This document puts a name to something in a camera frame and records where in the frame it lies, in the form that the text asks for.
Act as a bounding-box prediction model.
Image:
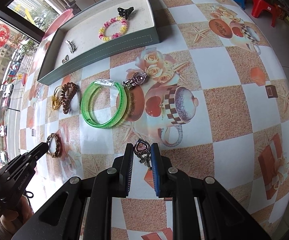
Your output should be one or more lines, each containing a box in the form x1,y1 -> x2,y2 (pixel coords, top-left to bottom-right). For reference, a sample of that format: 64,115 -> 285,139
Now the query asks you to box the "metal alligator hair clip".
65,40 -> 77,54

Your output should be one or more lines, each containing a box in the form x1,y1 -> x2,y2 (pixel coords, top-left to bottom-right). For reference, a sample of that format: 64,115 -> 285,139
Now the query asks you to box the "pink heart pendant brooch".
134,138 -> 152,170

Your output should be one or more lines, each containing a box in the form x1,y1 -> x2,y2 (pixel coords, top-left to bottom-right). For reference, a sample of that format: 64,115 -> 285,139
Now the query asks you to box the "brown braided hair tie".
46,132 -> 63,159

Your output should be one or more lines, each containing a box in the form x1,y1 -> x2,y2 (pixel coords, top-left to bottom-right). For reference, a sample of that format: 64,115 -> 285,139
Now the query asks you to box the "patterned checkered tablecloth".
20,0 -> 289,235

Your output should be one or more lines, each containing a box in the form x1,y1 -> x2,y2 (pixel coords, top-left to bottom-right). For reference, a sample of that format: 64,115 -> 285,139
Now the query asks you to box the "pink yellow spiral bracelet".
98,15 -> 129,42

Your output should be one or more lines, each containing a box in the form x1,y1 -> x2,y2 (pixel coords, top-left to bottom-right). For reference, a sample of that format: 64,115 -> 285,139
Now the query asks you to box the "black claw hair clip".
117,7 -> 134,20

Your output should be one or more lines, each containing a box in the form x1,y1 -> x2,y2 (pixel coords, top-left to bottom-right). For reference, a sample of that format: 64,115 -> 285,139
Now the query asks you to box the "red plastic chair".
245,0 -> 278,27

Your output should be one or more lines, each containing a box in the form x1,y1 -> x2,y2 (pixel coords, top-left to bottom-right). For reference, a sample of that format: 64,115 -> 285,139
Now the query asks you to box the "green shallow tray box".
38,0 -> 160,85

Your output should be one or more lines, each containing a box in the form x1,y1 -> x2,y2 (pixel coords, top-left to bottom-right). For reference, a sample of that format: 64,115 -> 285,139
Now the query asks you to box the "green translucent bangle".
80,79 -> 128,128

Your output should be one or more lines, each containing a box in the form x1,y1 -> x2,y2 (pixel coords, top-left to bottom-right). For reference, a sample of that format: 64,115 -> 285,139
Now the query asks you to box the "yellow bead hair tie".
50,85 -> 66,112

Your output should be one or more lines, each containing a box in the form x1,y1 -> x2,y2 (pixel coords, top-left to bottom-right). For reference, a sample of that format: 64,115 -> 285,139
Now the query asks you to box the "person's left hand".
0,195 -> 34,239

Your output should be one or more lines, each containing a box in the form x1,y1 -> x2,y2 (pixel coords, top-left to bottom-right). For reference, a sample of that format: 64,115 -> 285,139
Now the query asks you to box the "brown spiral hair tie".
60,81 -> 79,115

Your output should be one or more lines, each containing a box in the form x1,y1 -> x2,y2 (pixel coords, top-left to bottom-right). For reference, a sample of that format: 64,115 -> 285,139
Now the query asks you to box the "pink plastic basin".
42,8 -> 74,40

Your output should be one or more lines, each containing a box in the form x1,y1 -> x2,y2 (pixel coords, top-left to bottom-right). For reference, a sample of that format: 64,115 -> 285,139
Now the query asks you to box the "small silver hair pin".
62,55 -> 69,64

